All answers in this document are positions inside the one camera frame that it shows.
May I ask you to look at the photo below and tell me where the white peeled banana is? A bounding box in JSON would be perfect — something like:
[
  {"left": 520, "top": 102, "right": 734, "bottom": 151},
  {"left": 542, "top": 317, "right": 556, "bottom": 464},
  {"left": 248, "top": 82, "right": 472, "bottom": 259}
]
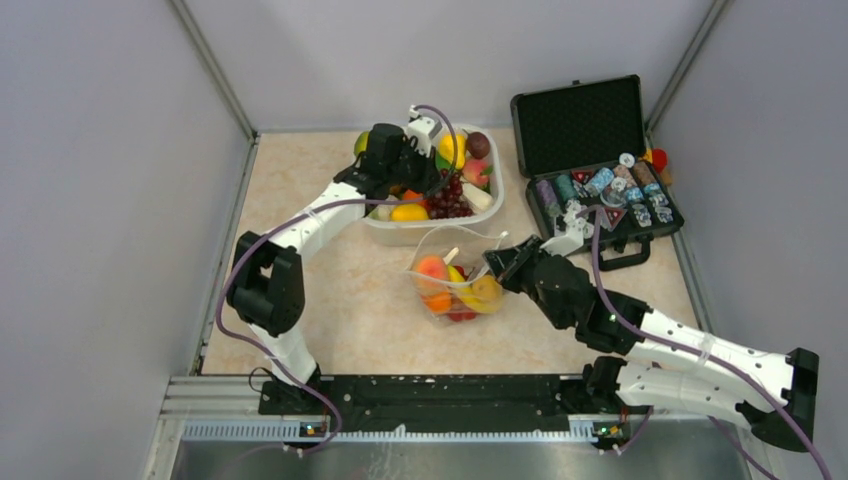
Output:
[{"left": 442, "top": 247, "right": 460, "bottom": 265}]

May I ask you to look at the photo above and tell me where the purple grape bunch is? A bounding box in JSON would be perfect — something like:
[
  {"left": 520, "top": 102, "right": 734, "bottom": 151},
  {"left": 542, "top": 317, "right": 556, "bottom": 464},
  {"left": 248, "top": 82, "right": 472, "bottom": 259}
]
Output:
[{"left": 425, "top": 173, "right": 473, "bottom": 220}]

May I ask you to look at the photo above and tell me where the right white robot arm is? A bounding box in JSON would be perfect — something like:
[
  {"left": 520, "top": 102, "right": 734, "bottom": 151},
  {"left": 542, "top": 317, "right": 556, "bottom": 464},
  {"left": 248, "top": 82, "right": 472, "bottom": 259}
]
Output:
[{"left": 483, "top": 236, "right": 819, "bottom": 452}]

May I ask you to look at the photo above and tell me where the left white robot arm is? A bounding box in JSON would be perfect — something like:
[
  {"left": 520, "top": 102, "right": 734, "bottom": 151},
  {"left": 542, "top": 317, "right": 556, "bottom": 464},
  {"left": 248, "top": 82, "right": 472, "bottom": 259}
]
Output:
[{"left": 219, "top": 118, "right": 443, "bottom": 414}]

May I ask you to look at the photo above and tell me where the yellow wrinkled fruit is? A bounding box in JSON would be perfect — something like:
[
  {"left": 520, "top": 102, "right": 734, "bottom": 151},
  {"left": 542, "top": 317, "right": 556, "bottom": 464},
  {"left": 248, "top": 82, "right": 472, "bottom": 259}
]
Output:
[{"left": 471, "top": 275, "right": 503, "bottom": 312}]

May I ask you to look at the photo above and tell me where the small orange tangerine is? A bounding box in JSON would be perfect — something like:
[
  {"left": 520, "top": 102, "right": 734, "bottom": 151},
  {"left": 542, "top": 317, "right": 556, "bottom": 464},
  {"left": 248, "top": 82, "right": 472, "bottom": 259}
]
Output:
[{"left": 401, "top": 190, "right": 424, "bottom": 202}]

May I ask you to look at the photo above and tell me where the white cauliflower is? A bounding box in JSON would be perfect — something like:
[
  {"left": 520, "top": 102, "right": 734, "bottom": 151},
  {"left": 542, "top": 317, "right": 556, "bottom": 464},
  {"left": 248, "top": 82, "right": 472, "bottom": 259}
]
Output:
[{"left": 368, "top": 205, "right": 394, "bottom": 222}]

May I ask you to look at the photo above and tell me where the dark purple passion fruit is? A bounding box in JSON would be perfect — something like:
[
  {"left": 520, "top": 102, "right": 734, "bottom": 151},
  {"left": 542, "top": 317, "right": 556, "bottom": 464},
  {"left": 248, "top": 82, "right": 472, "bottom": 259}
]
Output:
[{"left": 466, "top": 131, "right": 491, "bottom": 159}]

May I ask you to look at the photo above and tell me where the clear zip top bag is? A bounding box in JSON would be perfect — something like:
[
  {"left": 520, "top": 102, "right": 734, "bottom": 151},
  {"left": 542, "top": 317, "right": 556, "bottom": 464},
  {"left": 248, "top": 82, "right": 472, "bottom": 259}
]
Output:
[{"left": 404, "top": 226, "right": 510, "bottom": 322}]

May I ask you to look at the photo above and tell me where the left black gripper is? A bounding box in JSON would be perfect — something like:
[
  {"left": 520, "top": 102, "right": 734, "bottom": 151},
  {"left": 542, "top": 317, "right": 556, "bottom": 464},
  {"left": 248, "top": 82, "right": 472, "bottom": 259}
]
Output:
[{"left": 385, "top": 139, "right": 442, "bottom": 196}]

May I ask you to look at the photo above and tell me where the white bok choy stalk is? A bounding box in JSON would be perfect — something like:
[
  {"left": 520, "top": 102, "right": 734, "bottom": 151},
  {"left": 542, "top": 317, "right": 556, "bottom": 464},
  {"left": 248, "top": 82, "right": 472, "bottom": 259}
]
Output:
[{"left": 462, "top": 182, "right": 494, "bottom": 214}]

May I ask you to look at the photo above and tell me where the peach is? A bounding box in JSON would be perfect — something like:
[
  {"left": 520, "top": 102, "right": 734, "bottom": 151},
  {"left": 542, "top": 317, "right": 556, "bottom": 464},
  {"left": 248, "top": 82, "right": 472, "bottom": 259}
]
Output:
[{"left": 412, "top": 255, "right": 450, "bottom": 296}]

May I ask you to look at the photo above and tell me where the green yellow mango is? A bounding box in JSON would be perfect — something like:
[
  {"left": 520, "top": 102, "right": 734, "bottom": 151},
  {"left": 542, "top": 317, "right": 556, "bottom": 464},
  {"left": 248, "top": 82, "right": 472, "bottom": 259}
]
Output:
[{"left": 353, "top": 131, "right": 370, "bottom": 158}]

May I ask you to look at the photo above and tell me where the black poker chip case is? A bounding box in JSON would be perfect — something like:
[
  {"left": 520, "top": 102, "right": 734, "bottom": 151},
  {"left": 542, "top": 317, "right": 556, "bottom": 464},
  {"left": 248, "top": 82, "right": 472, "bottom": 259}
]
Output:
[{"left": 510, "top": 75, "right": 684, "bottom": 271}]

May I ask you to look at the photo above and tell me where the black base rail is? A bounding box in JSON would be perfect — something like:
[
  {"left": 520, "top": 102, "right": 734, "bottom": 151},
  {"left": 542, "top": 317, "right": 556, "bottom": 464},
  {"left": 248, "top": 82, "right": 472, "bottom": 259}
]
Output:
[{"left": 258, "top": 374, "right": 637, "bottom": 445}]

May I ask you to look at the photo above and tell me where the white plastic fruit basket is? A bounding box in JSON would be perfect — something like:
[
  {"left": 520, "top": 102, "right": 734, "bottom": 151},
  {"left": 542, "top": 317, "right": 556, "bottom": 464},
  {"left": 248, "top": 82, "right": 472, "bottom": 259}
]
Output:
[{"left": 351, "top": 123, "right": 507, "bottom": 248}]

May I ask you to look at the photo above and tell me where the yellow lemon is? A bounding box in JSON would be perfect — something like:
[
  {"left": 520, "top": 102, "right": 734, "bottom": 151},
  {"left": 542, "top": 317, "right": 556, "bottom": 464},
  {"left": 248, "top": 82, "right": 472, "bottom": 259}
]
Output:
[{"left": 390, "top": 204, "right": 429, "bottom": 222}]

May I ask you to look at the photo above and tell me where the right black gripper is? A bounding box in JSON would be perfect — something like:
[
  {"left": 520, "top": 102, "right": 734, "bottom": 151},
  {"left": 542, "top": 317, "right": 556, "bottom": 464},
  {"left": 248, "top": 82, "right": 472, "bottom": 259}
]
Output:
[{"left": 483, "top": 234, "right": 569, "bottom": 330}]

